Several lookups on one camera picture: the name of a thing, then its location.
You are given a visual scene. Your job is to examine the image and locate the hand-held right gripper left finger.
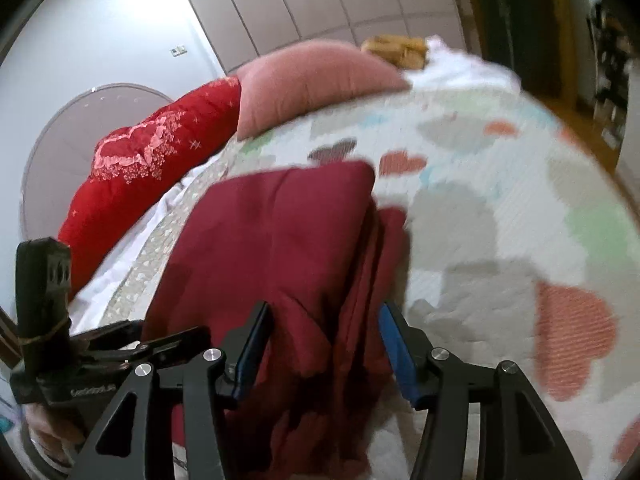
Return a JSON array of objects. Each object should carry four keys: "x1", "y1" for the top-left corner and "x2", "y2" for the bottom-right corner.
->
[{"x1": 67, "y1": 301, "x2": 275, "y2": 480}]

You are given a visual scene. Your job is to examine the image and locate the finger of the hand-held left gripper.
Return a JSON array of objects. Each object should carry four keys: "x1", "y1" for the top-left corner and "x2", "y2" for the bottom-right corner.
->
[
  {"x1": 70, "y1": 319, "x2": 147, "y2": 358},
  {"x1": 127, "y1": 326, "x2": 212, "y2": 367}
]

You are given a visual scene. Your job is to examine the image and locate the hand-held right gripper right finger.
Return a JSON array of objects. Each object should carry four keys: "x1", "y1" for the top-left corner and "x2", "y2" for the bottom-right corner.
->
[{"x1": 377, "y1": 301, "x2": 583, "y2": 480}]

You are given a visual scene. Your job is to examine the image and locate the dark red garment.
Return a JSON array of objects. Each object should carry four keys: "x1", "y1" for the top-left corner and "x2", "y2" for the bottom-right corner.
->
[{"x1": 142, "y1": 160, "x2": 408, "y2": 480}]

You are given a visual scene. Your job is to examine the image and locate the person's left forearm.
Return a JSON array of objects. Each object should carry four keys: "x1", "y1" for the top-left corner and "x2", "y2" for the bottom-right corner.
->
[{"x1": 25, "y1": 402, "x2": 88, "y2": 466}]

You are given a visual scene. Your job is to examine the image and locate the white bedsheet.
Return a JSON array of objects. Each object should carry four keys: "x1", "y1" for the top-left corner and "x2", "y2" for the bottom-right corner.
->
[{"x1": 67, "y1": 35, "x2": 523, "y2": 333}]

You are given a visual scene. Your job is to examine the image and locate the red floral quilt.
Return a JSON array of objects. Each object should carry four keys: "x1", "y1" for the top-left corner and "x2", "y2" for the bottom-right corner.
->
[{"x1": 57, "y1": 76, "x2": 243, "y2": 301}]

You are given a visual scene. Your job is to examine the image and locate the white heart print blanket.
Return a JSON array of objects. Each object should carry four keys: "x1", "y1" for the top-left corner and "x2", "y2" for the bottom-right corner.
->
[{"x1": 105, "y1": 75, "x2": 640, "y2": 480}]

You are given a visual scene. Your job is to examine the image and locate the round grey headboard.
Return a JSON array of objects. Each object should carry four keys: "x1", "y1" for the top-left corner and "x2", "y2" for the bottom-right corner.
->
[{"x1": 20, "y1": 85, "x2": 176, "y2": 261}]

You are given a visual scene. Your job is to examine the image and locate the pink pillow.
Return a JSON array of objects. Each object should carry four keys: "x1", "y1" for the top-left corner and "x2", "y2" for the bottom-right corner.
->
[{"x1": 235, "y1": 40, "x2": 411, "y2": 141}]

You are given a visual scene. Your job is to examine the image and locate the brown plush toy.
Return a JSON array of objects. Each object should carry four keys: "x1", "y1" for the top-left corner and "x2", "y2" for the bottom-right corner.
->
[{"x1": 361, "y1": 35, "x2": 431, "y2": 70}]

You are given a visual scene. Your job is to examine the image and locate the white shelf unit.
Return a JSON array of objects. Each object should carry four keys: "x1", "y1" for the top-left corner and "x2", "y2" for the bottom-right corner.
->
[{"x1": 585, "y1": 0, "x2": 640, "y2": 151}]

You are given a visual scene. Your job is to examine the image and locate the dark curtain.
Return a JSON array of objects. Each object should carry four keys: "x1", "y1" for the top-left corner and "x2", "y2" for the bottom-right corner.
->
[{"x1": 465, "y1": 0, "x2": 581, "y2": 101}]

